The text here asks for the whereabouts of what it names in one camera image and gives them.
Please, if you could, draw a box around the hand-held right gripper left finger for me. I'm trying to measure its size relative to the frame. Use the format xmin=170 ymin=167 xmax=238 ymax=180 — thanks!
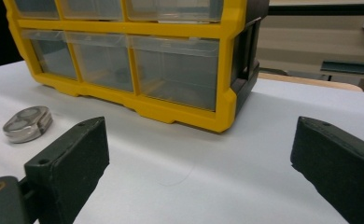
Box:
xmin=23 ymin=116 xmax=110 ymax=224

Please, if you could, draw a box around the green metal bracket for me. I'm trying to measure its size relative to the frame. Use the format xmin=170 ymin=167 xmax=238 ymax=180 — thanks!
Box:
xmin=320 ymin=60 xmax=364 ymax=76

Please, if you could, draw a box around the yellow drawer cabinet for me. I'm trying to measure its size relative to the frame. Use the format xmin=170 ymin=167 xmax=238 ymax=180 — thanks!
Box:
xmin=2 ymin=0 xmax=271 ymax=133

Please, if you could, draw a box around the clear plastic drawer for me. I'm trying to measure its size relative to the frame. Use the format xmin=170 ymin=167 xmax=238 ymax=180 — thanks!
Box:
xmin=129 ymin=35 xmax=220 ymax=112
xmin=125 ymin=0 xmax=225 ymax=24
xmin=21 ymin=29 xmax=78 ymax=80
xmin=13 ymin=0 xmax=60 ymax=20
xmin=59 ymin=0 xmax=124 ymax=21
xmin=65 ymin=31 xmax=135 ymax=93

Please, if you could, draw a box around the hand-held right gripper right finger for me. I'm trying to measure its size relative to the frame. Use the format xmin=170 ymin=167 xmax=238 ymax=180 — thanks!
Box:
xmin=289 ymin=116 xmax=364 ymax=224

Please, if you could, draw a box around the wooden table edge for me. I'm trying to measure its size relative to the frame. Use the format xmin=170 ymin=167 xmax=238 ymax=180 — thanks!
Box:
xmin=258 ymin=72 xmax=364 ymax=93

